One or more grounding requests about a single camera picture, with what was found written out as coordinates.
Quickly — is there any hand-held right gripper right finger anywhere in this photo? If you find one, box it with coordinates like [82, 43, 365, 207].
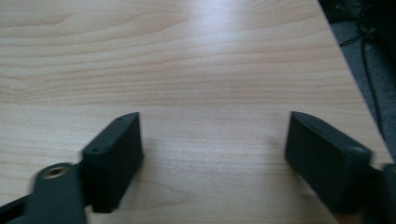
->
[284, 110, 396, 215]

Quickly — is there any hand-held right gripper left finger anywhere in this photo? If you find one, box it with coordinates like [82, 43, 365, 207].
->
[29, 111, 145, 224]

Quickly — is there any black cable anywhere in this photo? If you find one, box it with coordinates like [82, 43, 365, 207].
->
[338, 18, 387, 138]

